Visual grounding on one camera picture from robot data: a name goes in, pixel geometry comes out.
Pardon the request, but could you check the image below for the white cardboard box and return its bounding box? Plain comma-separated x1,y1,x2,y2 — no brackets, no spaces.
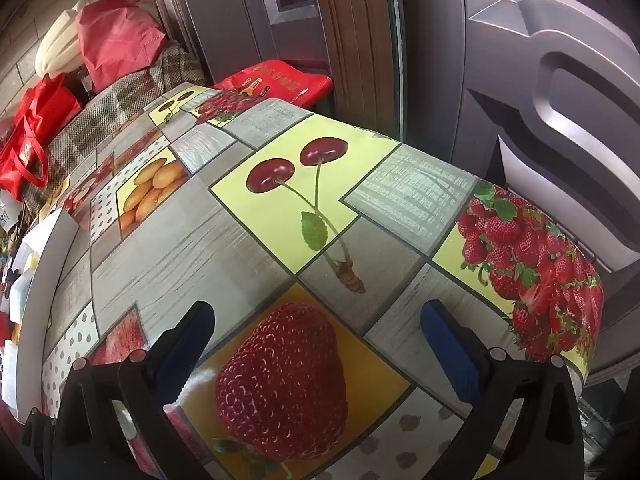
5,206,80,361

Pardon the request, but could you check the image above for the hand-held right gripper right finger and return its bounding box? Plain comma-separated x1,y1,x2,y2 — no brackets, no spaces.
420,300,586,480

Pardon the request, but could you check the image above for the red tote bag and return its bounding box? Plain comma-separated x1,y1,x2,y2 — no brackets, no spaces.
0,74,83,202

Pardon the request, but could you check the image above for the cream foam roll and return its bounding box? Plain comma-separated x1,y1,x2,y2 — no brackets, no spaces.
34,0,83,81

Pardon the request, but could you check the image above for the fruit print tablecloth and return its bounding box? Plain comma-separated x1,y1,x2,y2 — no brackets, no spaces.
0,85,606,480

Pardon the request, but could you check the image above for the plaid covered bench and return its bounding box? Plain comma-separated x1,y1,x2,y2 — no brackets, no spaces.
22,40,206,221

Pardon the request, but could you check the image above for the red printed bag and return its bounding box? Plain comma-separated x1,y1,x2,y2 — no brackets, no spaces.
212,60,333,109

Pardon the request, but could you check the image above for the brown metal door leaf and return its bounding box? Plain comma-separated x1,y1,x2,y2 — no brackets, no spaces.
400,0,640,411
145,0,331,96

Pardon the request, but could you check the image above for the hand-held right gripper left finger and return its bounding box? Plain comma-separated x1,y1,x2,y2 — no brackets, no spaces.
50,301,217,480

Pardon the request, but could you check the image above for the pink-red fabric bag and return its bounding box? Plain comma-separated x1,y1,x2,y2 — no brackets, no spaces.
75,0,167,93

